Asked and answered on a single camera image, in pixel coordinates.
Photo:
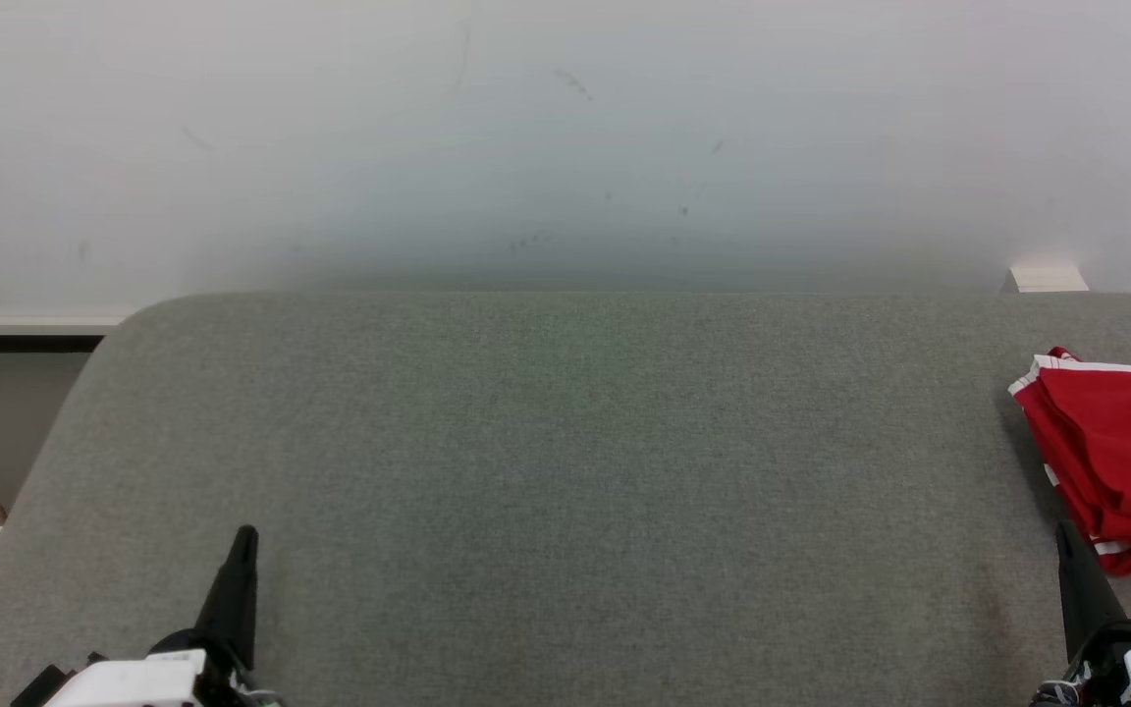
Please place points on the small white wall box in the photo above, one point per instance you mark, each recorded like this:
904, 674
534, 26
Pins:
1049, 280

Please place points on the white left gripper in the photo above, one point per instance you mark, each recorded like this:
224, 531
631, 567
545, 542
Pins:
134, 682

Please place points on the grey fabric mat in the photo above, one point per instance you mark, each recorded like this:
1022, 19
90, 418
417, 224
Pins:
575, 471

